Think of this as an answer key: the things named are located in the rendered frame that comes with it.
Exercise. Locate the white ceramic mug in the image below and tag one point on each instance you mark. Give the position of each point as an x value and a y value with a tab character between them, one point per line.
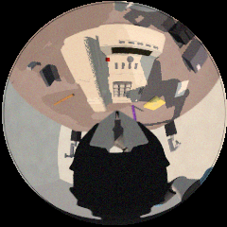
122	7

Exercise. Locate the yellow sticky note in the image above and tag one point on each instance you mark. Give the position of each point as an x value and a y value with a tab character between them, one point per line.
154	103

